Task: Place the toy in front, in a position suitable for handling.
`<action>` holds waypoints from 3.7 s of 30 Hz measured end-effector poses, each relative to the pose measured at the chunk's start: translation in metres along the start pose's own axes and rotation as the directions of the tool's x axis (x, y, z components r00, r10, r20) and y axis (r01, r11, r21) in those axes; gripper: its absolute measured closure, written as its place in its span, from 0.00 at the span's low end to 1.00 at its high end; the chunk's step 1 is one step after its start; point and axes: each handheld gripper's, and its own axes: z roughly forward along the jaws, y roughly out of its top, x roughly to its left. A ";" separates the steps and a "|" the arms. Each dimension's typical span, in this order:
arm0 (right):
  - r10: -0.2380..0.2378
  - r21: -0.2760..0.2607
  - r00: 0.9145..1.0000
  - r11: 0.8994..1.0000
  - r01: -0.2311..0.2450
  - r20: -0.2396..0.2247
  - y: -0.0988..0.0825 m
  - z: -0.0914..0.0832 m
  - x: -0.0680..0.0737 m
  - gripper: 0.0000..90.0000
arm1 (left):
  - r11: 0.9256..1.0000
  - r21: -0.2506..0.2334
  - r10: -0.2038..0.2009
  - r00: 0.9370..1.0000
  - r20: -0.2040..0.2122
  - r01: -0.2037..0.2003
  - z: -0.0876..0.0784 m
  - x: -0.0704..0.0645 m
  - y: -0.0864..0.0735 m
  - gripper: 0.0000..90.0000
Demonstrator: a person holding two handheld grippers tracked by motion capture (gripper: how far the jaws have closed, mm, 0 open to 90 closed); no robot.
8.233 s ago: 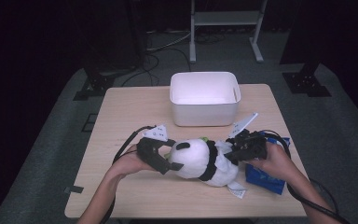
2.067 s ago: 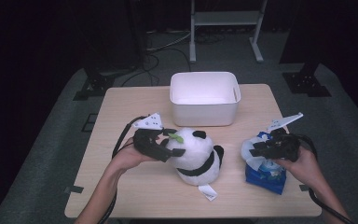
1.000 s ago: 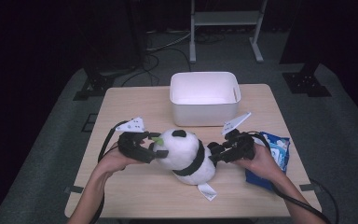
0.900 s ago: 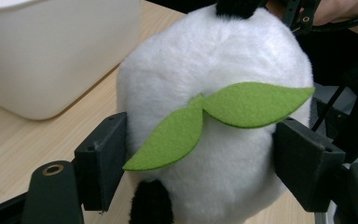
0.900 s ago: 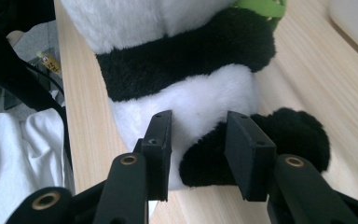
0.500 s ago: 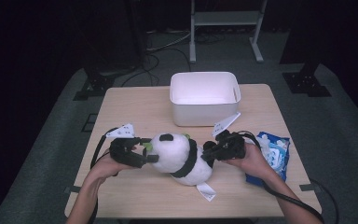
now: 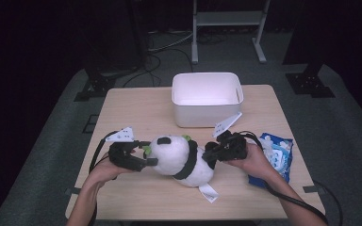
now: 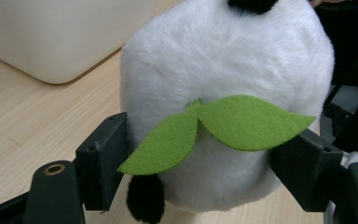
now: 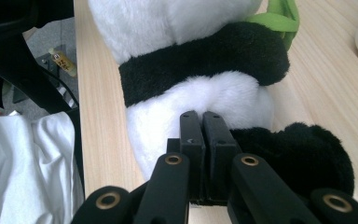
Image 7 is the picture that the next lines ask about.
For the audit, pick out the panda plush toy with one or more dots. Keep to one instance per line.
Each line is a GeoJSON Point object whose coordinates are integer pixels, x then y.
{"type": "Point", "coordinates": [172, 157]}

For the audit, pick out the blue wet wipes packet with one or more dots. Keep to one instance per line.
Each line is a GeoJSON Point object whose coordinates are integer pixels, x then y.
{"type": "Point", "coordinates": [279, 157]}

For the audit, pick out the black stand base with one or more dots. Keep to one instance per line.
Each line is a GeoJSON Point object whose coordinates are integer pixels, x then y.
{"type": "Point", "coordinates": [311, 83]}
{"type": "Point", "coordinates": [95, 88]}

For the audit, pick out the white plastic storage bin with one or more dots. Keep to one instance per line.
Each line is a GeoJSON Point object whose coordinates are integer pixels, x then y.
{"type": "Point", "coordinates": [185, 114]}

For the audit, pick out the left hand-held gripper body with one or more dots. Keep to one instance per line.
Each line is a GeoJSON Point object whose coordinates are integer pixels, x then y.
{"type": "Point", "coordinates": [122, 153]}

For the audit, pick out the white metal stand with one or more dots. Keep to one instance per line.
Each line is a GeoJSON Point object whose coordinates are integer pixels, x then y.
{"type": "Point", "coordinates": [229, 18]}

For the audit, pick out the person's right hand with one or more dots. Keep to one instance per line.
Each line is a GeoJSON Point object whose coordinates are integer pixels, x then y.
{"type": "Point", "coordinates": [254, 163]}

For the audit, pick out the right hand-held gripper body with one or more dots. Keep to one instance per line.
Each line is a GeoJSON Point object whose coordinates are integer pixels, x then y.
{"type": "Point", "coordinates": [234, 147]}

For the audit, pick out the person's left hand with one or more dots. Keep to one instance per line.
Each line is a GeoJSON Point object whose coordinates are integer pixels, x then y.
{"type": "Point", "coordinates": [106, 169]}

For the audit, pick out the black square floor frame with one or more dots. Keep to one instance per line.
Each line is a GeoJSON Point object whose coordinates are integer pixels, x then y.
{"type": "Point", "coordinates": [84, 125]}

